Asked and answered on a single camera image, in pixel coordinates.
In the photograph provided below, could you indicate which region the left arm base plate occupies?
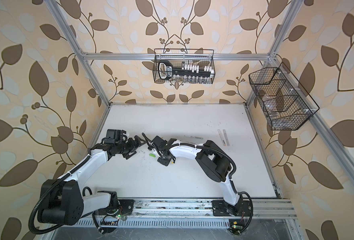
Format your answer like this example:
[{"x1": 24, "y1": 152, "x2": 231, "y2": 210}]
[{"x1": 100, "y1": 198, "x2": 135, "y2": 217}]

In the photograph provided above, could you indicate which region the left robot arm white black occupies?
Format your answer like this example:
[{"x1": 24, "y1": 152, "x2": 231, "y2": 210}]
[{"x1": 28, "y1": 130, "x2": 148, "y2": 235}]

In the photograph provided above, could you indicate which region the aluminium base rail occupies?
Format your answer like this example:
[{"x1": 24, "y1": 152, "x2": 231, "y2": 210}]
[{"x1": 65, "y1": 197, "x2": 297, "y2": 220}]

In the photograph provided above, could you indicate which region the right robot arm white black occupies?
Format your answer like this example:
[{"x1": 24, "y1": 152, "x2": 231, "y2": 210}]
[{"x1": 145, "y1": 136, "x2": 242, "y2": 208}]

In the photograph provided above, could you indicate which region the aluminium frame back bar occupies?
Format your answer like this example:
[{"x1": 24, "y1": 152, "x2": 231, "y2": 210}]
[{"x1": 81, "y1": 52, "x2": 270, "y2": 61}]

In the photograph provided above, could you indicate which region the right black wire basket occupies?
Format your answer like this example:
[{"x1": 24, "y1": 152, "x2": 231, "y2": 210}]
[{"x1": 248, "y1": 63, "x2": 319, "y2": 131}]

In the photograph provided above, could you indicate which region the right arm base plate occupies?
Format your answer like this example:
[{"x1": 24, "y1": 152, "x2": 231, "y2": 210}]
[{"x1": 211, "y1": 199, "x2": 253, "y2": 217}]

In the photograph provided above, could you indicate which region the black tool in basket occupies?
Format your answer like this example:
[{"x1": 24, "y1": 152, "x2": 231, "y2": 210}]
[{"x1": 156, "y1": 60, "x2": 215, "y2": 81}]

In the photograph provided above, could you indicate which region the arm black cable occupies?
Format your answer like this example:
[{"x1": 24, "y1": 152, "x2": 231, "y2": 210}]
[
  {"x1": 141, "y1": 131, "x2": 254, "y2": 235},
  {"x1": 28, "y1": 154, "x2": 92, "y2": 235}
]

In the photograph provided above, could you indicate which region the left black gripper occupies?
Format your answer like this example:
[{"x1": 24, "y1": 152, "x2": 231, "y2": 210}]
[{"x1": 114, "y1": 135, "x2": 146, "y2": 158}]

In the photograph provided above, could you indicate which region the aluminium frame right post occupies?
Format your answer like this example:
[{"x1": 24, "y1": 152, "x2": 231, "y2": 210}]
[{"x1": 244, "y1": 0, "x2": 303, "y2": 108}]

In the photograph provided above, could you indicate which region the aluminium frame left post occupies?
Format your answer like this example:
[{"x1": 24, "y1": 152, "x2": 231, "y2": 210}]
[{"x1": 44, "y1": 0, "x2": 111, "y2": 108}]

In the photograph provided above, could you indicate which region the back black wire basket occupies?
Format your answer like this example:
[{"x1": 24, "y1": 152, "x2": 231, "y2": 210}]
[{"x1": 153, "y1": 48, "x2": 216, "y2": 85}]

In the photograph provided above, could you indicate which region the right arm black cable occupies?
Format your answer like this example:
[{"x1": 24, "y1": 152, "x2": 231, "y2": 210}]
[{"x1": 141, "y1": 131, "x2": 254, "y2": 235}]

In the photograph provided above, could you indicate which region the black wire basket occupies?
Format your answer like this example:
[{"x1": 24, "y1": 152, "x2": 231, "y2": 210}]
[
  {"x1": 153, "y1": 48, "x2": 216, "y2": 85},
  {"x1": 248, "y1": 63, "x2": 319, "y2": 131}
]

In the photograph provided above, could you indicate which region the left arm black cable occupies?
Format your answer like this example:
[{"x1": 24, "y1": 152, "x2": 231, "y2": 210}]
[{"x1": 28, "y1": 154, "x2": 92, "y2": 235}]

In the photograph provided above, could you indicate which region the aluminium frame post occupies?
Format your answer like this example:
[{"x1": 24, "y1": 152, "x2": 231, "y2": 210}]
[
  {"x1": 244, "y1": 0, "x2": 303, "y2": 108},
  {"x1": 44, "y1": 0, "x2": 111, "y2": 108}
]

